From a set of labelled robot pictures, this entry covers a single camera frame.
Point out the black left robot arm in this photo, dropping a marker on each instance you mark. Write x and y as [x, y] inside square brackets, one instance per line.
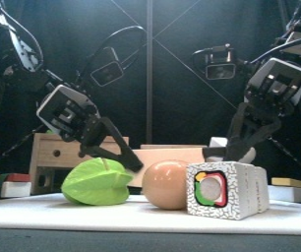
[19, 55]

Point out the thin toy sushi roll slice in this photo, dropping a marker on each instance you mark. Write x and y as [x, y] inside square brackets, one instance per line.
[262, 189]

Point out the large toy sushi roll piece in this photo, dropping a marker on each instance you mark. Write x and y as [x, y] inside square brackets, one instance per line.
[218, 191]

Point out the white toy block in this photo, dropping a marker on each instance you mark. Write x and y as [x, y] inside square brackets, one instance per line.
[218, 142]

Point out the green toy star fruit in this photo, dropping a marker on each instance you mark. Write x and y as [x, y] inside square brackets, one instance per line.
[96, 182]

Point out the wooden box with holes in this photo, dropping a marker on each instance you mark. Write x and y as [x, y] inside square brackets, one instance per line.
[51, 154]

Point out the beige toy egg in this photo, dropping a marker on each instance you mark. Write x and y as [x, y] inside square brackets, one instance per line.
[165, 184]

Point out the yellow white toy nigiri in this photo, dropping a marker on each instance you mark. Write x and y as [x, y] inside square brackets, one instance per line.
[290, 190]

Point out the red white toy nigiri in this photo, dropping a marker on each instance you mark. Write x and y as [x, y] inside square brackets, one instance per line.
[15, 185]

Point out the white cutting board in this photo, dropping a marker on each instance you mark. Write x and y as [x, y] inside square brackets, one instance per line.
[147, 218]

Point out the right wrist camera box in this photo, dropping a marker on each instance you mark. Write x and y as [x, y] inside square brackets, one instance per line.
[220, 67]

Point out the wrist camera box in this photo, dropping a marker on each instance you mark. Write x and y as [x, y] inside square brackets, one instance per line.
[107, 69]
[220, 67]

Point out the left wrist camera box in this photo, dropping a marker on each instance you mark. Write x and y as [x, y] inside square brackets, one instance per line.
[107, 69]

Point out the grey vertical frame pole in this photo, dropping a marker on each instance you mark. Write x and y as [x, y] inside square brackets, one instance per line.
[149, 82]

